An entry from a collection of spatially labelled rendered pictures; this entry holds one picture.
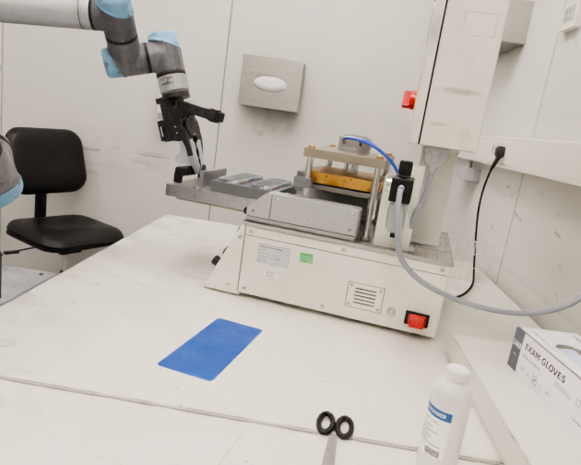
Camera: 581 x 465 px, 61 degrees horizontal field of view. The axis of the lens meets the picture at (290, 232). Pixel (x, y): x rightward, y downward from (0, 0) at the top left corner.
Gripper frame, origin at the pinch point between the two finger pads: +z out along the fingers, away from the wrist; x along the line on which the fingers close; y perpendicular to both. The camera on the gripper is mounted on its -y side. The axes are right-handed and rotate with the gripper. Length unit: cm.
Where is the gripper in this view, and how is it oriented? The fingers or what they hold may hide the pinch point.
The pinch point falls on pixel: (199, 168)
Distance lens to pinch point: 133.3
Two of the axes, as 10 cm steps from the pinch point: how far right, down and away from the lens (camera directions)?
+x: -2.6, 1.8, -9.5
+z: 1.9, 9.7, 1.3
